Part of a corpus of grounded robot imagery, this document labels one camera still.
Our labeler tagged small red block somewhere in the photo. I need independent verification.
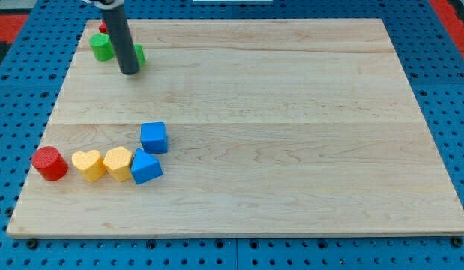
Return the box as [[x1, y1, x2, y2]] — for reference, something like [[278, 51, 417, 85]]
[[98, 19, 108, 35]]

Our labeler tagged green block behind rod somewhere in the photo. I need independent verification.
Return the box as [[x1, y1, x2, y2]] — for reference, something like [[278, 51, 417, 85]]
[[134, 44, 146, 66]]

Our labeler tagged yellow hexagon block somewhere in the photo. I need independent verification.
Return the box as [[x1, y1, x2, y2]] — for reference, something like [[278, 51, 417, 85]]
[[103, 146, 133, 182]]

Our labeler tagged blue cube block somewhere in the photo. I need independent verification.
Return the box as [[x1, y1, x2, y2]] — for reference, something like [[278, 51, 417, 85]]
[[140, 121, 169, 155]]

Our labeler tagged green cylinder block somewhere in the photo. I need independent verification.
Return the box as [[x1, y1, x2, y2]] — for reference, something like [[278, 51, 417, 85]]
[[88, 33, 115, 62]]

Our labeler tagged light wooden board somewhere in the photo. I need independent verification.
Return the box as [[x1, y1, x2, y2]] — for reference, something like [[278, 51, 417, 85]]
[[7, 19, 464, 239]]

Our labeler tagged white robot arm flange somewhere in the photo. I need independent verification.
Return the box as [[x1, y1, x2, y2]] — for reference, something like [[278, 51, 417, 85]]
[[82, 0, 124, 10]]

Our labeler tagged red cylinder block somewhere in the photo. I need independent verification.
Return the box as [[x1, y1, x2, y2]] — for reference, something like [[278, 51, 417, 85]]
[[31, 146, 68, 182]]

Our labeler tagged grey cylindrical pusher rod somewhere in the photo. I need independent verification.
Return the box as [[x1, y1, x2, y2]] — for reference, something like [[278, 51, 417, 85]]
[[96, 1, 140, 75]]

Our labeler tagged yellow heart block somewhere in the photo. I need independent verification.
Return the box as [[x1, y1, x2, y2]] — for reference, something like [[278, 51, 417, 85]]
[[71, 150, 106, 182]]

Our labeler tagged blue triangular prism block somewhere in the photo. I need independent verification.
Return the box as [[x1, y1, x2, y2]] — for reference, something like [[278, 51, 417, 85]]
[[130, 148, 163, 185]]

